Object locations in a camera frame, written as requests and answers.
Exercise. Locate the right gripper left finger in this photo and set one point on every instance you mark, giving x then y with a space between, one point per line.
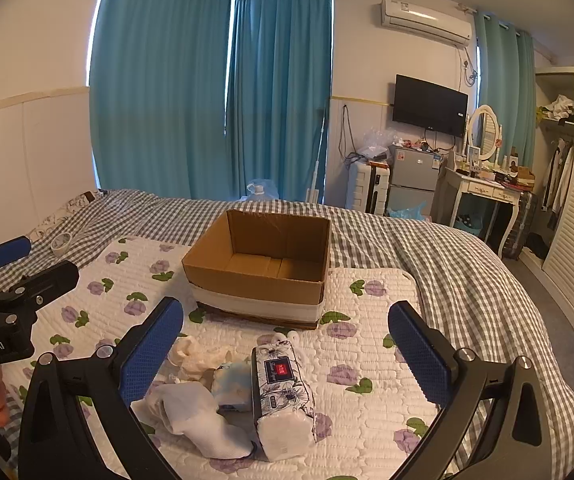
55 441

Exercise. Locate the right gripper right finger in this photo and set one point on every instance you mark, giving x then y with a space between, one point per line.
514 442

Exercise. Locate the cream lace cloth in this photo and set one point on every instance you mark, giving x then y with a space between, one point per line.
192 360

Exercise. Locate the roll of tape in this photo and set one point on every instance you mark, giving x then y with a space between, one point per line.
61 243

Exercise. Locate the patterned pillow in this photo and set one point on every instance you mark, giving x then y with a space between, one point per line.
64 212

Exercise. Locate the grey checked bed cover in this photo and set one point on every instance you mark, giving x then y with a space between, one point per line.
462 287

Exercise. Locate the white floral quilted mat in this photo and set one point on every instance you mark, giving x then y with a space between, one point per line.
369 411

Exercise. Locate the white wardrobe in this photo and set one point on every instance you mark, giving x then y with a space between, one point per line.
550 257

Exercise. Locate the blue plastic bag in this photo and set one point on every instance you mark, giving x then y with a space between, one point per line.
411 213

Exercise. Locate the open cardboard box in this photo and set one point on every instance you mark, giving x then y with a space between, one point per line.
269 267

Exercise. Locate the white dressing table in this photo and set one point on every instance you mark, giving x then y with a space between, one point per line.
451 187

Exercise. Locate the teal curtain left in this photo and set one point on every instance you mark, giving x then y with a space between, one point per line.
157 96

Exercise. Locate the teal curtain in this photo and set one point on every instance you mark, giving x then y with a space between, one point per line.
278 93
507 82
157 96

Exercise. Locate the large water bottle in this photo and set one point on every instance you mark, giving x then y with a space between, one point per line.
260 190

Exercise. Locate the grey mini fridge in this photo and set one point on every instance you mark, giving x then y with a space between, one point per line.
413 177

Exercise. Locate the white suitcase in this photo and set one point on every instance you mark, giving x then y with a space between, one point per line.
368 185

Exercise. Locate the teal curtain middle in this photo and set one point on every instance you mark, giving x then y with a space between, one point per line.
278 93

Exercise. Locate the white oval vanity mirror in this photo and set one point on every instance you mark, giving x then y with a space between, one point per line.
485 133

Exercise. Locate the teal curtain right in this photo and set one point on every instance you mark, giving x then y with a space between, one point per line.
507 82

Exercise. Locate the white air conditioner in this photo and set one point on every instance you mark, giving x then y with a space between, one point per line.
425 22

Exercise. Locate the black wall television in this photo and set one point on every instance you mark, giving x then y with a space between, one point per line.
429 106

